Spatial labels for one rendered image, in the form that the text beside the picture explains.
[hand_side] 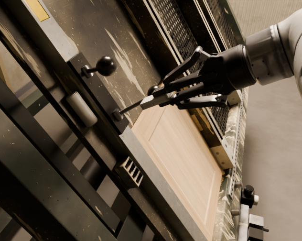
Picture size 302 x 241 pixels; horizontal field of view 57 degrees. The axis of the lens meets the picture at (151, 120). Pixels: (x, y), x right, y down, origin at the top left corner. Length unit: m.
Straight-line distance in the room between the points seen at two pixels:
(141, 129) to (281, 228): 1.67
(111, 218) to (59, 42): 0.43
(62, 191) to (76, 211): 0.04
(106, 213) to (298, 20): 0.56
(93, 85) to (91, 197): 0.26
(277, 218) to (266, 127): 1.10
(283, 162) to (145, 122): 2.08
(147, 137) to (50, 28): 0.37
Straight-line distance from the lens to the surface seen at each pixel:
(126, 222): 0.75
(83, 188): 0.68
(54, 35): 0.63
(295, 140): 3.05
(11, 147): 0.47
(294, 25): 0.47
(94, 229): 0.55
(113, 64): 0.52
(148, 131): 0.80
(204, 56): 0.52
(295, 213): 2.40
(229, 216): 1.12
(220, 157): 1.19
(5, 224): 2.11
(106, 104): 0.64
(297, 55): 0.39
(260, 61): 0.48
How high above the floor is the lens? 1.77
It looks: 37 degrees down
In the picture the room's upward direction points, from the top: straight up
